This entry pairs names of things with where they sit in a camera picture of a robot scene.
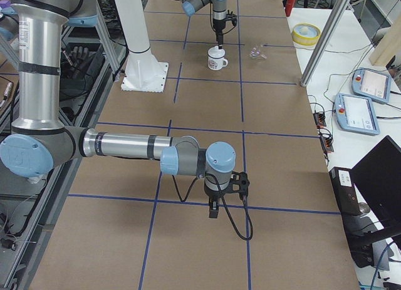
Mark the near teach pendant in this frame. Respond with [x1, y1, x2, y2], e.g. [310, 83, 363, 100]
[334, 93, 380, 135]

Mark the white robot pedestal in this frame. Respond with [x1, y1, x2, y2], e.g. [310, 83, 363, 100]
[115, 0, 169, 93]

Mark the far teach pendant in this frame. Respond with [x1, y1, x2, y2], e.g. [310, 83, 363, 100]
[352, 68, 391, 104]

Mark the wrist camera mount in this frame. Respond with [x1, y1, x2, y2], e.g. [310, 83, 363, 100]
[225, 10, 237, 28]
[224, 171, 250, 200]

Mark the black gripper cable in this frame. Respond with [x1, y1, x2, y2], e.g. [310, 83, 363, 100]
[171, 173, 254, 241]

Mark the orange circuit board near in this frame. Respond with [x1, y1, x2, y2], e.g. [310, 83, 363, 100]
[320, 134, 334, 153]

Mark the aluminium frame post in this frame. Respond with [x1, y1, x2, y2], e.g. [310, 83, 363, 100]
[300, 0, 350, 87]

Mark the yellow tape roll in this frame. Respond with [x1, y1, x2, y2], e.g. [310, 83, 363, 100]
[291, 23, 321, 46]

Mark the white enamel mug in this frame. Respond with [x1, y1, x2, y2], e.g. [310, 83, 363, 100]
[207, 52, 229, 71]

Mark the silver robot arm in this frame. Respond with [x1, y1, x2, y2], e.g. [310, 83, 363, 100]
[1, 0, 238, 218]
[179, 0, 228, 49]

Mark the orange circuit board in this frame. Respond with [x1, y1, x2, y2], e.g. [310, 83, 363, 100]
[313, 112, 326, 128]
[320, 134, 334, 153]

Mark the teach pendant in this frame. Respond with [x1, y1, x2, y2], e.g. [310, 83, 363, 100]
[334, 93, 380, 135]
[352, 68, 391, 104]

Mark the black computer box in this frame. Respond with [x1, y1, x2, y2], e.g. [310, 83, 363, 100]
[329, 167, 361, 216]

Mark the red cylinder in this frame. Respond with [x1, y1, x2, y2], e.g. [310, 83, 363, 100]
[284, 0, 296, 17]

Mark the orange circuit board far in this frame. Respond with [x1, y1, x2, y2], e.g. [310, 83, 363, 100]
[313, 112, 326, 128]

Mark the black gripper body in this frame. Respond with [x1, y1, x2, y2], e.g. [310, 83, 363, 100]
[213, 19, 226, 35]
[207, 189, 221, 204]

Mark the black laptop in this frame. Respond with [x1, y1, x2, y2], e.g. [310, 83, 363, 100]
[351, 135, 400, 227]

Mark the clear plastic funnel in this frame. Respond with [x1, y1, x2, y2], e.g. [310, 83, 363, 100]
[249, 46, 267, 60]

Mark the wooden beam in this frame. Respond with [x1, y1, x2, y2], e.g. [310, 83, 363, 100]
[369, 16, 400, 66]

